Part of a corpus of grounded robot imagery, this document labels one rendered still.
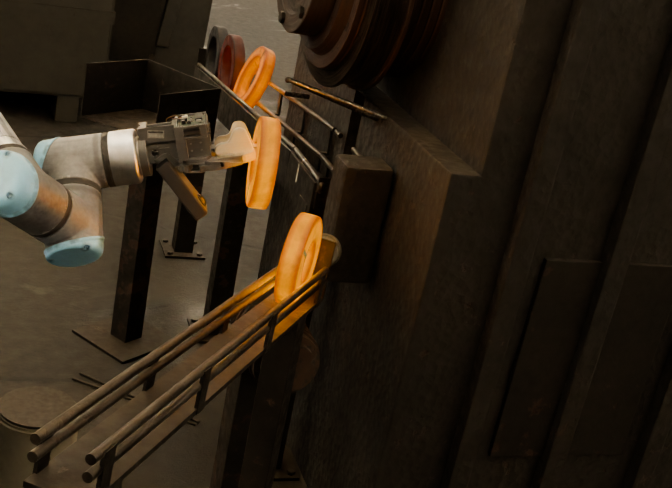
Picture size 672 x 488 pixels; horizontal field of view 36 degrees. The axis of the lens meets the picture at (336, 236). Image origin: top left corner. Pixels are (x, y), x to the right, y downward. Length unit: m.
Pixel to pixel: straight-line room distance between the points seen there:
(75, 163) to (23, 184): 0.18
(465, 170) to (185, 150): 0.47
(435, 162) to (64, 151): 0.62
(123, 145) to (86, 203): 0.11
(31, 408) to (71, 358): 1.18
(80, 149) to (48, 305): 1.31
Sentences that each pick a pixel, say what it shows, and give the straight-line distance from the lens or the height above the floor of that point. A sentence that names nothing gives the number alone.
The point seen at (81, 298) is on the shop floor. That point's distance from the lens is 3.03.
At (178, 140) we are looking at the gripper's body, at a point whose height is 0.85.
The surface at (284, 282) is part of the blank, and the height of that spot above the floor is 0.69.
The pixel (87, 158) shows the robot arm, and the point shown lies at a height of 0.80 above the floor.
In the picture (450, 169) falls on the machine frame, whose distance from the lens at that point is 1.75.
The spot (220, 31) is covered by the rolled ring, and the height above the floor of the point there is 0.74.
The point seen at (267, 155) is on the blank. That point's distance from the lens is 1.66.
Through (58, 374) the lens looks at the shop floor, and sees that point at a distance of 2.66.
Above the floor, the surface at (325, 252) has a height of 0.70.
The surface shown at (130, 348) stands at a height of 0.01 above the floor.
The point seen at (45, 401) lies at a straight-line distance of 1.58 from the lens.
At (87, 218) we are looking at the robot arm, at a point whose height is 0.74.
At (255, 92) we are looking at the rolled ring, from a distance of 2.77.
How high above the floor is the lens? 1.36
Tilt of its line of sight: 21 degrees down
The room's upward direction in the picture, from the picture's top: 12 degrees clockwise
